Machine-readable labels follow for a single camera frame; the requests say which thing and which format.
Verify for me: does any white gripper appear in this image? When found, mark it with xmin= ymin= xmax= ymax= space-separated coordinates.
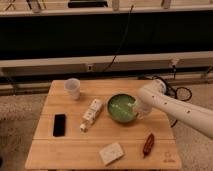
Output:
xmin=134 ymin=100 xmax=152 ymax=119

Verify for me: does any green ceramic bowl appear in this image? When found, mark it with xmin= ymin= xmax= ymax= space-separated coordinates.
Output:
xmin=107 ymin=94 xmax=136 ymax=124

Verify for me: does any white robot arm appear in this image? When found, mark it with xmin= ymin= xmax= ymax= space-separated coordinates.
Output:
xmin=137 ymin=79 xmax=213 ymax=139

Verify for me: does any red-brown sausage toy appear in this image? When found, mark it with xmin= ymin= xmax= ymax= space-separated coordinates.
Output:
xmin=143 ymin=134 xmax=154 ymax=156

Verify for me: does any white rectangular box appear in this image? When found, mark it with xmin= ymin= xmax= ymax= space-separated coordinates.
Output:
xmin=80 ymin=99 xmax=103 ymax=132

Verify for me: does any beige sponge block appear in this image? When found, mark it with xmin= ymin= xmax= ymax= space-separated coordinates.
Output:
xmin=99 ymin=142 xmax=124 ymax=165

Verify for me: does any translucent plastic cup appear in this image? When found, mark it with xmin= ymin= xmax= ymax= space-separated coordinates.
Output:
xmin=64 ymin=78 xmax=80 ymax=100

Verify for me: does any black smartphone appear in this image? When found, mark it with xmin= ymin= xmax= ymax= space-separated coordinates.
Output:
xmin=53 ymin=114 xmax=66 ymax=137

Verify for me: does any white wall outlet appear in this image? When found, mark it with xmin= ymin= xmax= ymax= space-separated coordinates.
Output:
xmin=88 ymin=65 xmax=93 ymax=72

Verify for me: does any black hanging cable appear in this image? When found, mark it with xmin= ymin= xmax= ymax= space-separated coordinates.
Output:
xmin=102 ymin=4 xmax=135 ymax=72

